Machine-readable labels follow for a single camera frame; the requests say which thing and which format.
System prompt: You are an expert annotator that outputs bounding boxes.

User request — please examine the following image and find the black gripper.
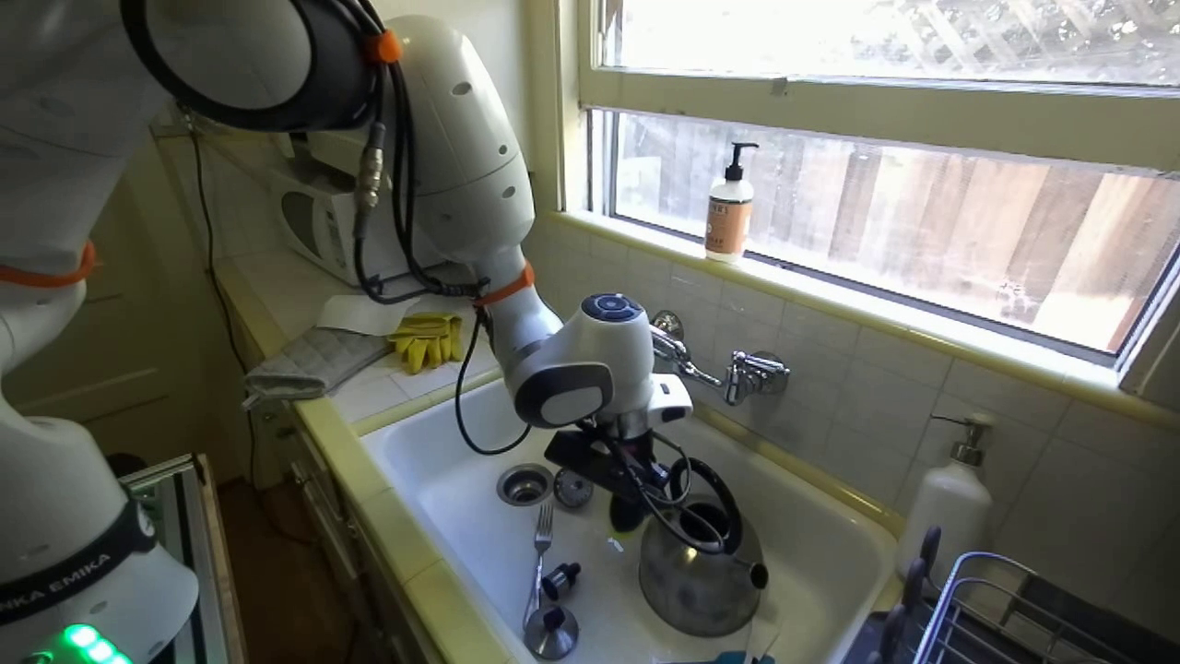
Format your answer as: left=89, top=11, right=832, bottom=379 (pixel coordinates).
left=542, top=419, right=679, bottom=515

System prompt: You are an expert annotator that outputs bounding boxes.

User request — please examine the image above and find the steel kettle with black handle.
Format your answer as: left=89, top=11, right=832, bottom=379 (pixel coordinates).
left=634, top=454, right=773, bottom=640

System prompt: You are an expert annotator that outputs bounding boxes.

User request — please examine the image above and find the small black and silver cap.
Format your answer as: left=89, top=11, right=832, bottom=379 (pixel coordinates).
left=538, top=559, right=585, bottom=605

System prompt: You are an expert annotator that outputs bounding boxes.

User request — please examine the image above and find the steel sink drain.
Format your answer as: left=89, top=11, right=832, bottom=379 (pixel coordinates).
left=493, top=460, right=557, bottom=510

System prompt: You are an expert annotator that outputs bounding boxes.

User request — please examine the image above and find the white ceramic sink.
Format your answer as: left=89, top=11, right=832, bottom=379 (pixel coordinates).
left=356, top=369, right=904, bottom=664

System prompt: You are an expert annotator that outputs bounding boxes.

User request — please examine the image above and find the yellow rubber glove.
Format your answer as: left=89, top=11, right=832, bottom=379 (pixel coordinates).
left=386, top=311, right=473, bottom=379

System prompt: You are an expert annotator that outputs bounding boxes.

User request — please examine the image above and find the brown label pump soap bottle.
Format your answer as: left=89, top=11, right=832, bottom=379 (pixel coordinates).
left=699, top=141, right=762, bottom=262

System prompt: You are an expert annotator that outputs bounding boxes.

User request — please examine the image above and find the white soap dispenser bottle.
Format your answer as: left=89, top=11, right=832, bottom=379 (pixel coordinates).
left=898, top=411, right=999, bottom=584

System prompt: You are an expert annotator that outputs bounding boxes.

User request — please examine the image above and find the kitchen window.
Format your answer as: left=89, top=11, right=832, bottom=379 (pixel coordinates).
left=568, top=0, right=1180, bottom=382

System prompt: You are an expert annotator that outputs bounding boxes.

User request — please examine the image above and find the grey robot stand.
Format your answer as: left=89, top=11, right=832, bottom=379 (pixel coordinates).
left=116, top=451, right=249, bottom=664

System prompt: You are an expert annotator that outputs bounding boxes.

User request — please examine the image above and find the chrome wall faucet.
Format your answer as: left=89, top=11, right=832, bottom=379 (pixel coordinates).
left=644, top=305, right=795, bottom=411

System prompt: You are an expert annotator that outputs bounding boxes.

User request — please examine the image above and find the orange strap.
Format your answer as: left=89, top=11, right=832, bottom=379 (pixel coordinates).
left=475, top=262, right=542, bottom=311
left=0, top=240, right=104, bottom=295

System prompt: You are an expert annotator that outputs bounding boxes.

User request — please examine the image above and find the orange cable clip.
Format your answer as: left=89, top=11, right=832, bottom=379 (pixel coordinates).
left=361, top=27, right=409, bottom=71

